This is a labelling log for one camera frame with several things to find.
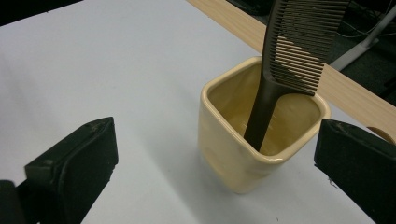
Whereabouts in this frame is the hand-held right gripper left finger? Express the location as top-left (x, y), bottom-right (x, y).
top-left (23, 116), bottom-right (120, 224)

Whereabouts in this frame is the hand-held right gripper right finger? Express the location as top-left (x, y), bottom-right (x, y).
top-left (313, 118), bottom-right (396, 224)

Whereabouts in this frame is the black comb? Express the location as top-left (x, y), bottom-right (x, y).
top-left (243, 0), bottom-right (352, 153)

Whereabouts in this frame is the beige square ceramic cup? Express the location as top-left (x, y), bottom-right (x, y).
top-left (197, 56), bottom-right (332, 195)

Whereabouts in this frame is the white table mat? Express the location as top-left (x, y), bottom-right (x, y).
top-left (0, 0), bottom-right (377, 224)

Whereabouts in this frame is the white desk leg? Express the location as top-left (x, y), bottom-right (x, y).
top-left (329, 4), bottom-right (396, 72)

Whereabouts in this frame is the bundle of floor cables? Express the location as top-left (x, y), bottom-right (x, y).
top-left (335, 0), bottom-right (396, 40)

